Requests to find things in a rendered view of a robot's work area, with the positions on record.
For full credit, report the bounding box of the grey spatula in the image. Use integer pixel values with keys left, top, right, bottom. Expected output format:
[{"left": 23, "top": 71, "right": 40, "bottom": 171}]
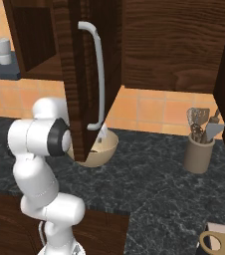
[{"left": 203, "top": 123, "right": 225, "bottom": 144}]

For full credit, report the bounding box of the white flat board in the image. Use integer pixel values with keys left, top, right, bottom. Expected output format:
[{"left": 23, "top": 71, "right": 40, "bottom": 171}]
[{"left": 205, "top": 221, "right": 225, "bottom": 237}]

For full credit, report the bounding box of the beige utensil pot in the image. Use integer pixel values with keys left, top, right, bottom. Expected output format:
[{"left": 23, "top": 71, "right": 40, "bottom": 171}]
[{"left": 183, "top": 133, "right": 216, "bottom": 175}]

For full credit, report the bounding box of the dark wood closed cabinet door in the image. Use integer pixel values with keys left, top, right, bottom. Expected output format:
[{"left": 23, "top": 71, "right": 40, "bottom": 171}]
[{"left": 120, "top": 0, "right": 225, "bottom": 95}]

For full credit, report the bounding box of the dark wood base cabinet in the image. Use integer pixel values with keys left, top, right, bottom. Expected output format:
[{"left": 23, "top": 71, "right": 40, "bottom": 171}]
[{"left": 0, "top": 190, "right": 131, "bottom": 255}]

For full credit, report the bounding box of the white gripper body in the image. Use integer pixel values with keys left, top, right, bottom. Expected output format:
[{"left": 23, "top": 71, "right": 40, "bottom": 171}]
[{"left": 97, "top": 123, "right": 112, "bottom": 144}]

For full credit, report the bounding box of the grey cabinet door handle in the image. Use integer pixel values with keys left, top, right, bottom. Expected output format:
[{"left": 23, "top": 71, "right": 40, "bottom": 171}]
[{"left": 77, "top": 21, "right": 107, "bottom": 131}]

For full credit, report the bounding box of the metal slotted spatula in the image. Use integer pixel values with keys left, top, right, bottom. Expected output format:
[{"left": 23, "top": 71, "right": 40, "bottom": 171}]
[{"left": 185, "top": 107, "right": 211, "bottom": 141}]

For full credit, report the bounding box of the beige round basket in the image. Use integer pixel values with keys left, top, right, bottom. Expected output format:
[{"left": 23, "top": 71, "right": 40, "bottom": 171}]
[{"left": 67, "top": 127, "right": 120, "bottom": 168}]

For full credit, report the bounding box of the white cup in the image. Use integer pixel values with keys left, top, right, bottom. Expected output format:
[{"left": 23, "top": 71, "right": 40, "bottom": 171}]
[{"left": 0, "top": 37, "right": 13, "bottom": 66}]

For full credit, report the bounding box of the dark grey wall shelf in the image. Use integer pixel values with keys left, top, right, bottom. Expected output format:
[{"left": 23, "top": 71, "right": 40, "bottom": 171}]
[{"left": 0, "top": 49, "right": 22, "bottom": 81}]

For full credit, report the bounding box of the dark wood open cabinet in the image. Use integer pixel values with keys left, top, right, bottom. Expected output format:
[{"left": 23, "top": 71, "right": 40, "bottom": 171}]
[{"left": 2, "top": 0, "right": 66, "bottom": 82}]

